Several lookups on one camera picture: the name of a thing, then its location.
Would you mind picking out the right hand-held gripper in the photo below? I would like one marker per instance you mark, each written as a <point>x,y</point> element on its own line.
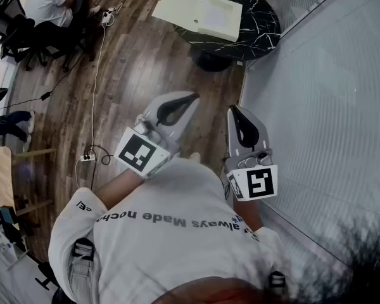
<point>259,182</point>

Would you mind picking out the person's white printed shirt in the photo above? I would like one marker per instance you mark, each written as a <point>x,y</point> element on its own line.
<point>177,249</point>

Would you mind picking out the large white power strip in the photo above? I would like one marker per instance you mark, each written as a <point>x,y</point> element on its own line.
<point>107,16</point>

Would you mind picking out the person's left forearm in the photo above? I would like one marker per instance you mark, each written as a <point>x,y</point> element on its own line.
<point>120,187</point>

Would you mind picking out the light wooden table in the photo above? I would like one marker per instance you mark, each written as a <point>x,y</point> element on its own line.
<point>0,176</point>

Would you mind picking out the person's light shoe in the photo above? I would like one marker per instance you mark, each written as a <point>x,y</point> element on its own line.
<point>195,157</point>

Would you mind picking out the small white power strip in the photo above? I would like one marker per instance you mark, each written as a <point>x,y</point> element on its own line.
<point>87,157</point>

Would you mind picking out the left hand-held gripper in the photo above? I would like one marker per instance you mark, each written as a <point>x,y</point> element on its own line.
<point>136,155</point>

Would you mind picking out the black office chair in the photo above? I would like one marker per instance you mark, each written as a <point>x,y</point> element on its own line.
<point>16,36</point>

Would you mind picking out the person's right forearm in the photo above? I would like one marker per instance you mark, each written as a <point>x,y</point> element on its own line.
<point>247,214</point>

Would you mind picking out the black marble round table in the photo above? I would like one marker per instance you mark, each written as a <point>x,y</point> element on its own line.
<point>259,30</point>

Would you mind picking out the cream folder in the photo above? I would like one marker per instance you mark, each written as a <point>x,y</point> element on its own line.
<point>183,8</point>

